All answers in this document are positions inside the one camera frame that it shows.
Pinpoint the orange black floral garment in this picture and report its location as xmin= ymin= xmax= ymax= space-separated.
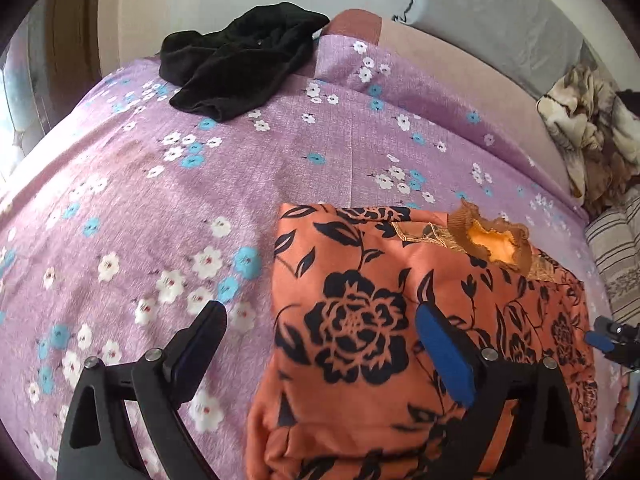
xmin=245 ymin=203 xmax=599 ymax=479

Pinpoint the grey pillow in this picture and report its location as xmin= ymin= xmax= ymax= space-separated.
xmin=393 ymin=0 xmax=599 ymax=99

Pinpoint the pink beige quilted mattress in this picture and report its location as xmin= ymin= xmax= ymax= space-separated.
xmin=322 ymin=9 xmax=570 ymax=195

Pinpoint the purple floral bed sheet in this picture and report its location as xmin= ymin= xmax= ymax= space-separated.
xmin=1 ymin=35 xmax=620 ymax=479

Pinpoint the black crumpled garment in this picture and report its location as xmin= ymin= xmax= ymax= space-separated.
xmin=160 ymin=2 xmax=330 ymax=122

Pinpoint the beige brown floral blanket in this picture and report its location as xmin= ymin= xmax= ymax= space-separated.
xmin=536 ymin=64 xmax=639 ymax=218

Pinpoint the stained glass window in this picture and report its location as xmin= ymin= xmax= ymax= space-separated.
xmin=0 ymin=8 xmax=51 ymax=181

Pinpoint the striped floral folded quilt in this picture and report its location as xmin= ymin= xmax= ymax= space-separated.
xmin=586 ymin=186 xmax=640 ymax=326

